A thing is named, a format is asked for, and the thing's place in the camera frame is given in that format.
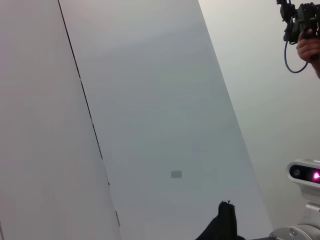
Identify bystander hand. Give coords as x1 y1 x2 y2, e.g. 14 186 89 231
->
296 28 320 78

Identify black handheld camera rig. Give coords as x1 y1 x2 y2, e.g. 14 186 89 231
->
276 0 320 61

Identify black food bag brown straps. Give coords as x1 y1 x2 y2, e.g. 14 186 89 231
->
194 199 248 240

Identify blue rig cable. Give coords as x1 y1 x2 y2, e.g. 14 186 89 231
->
283 39 308 74

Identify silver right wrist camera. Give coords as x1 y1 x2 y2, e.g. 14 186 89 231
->
286 158 320 226

